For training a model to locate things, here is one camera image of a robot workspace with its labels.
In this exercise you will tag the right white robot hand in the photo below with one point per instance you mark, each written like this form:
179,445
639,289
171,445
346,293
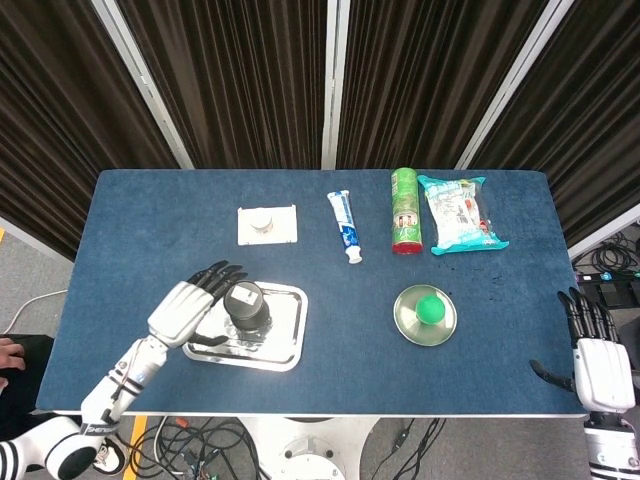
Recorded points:
602,372

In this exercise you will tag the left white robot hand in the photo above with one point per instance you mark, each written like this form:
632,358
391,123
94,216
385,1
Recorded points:
177,312

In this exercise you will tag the black cylindrical jar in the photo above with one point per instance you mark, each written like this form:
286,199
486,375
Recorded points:
243,306

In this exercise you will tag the green ball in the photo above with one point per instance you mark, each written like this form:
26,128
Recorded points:
430,309

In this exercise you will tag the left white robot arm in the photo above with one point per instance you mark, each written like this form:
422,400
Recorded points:
107,395

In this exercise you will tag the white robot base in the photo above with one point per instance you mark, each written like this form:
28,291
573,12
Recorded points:
305,450

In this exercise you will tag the black power strip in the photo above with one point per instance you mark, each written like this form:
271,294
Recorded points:
605,276

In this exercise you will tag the rectangular steel tray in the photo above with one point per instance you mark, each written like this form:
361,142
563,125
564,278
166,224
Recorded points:
285,342

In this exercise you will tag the small white jar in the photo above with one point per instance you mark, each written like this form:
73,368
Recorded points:
261,222

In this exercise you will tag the white square plastic base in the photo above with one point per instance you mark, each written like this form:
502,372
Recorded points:
286,236

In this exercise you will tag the white sneaker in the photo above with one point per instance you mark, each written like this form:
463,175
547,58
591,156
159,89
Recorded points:
111,457

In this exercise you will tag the blue white toothpaste tube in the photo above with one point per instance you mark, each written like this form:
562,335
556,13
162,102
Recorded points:
345,225

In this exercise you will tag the blue felt table cover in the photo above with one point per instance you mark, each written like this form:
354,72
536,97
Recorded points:
350,390

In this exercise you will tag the round steel plate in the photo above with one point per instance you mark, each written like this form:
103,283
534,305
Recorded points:
407,327

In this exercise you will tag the teal snack bag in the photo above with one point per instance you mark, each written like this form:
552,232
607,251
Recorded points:
457,215

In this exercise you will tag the dark brown pleated curtain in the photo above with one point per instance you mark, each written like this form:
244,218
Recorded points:
590,130
425,80
240,85
60,125

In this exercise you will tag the green chips can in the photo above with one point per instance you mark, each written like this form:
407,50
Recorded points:
406,210

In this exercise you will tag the white partition post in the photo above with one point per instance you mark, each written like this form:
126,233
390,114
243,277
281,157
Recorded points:
515,85
35,240
605,231
142,80
332,85

